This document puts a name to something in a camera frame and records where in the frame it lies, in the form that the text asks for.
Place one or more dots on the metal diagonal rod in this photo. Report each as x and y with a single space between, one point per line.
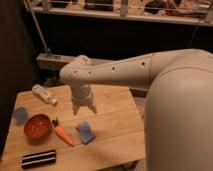
45 47

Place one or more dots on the orange toy carrot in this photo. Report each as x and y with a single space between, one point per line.
61 132

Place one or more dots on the white plastic bottle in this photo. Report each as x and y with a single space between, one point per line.
44 94

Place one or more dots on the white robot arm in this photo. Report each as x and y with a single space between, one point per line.
178 119

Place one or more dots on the black white striped box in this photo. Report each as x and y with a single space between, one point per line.
38 159

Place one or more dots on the blue ceramic cup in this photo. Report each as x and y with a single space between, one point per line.
20 115

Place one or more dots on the wooden upper shelf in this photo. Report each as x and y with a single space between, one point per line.
186 12

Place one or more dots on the red bowl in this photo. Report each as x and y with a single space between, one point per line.
37 126

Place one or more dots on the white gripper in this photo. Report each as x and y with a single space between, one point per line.
82 96

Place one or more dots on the blue sponge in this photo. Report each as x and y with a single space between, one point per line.
86 134

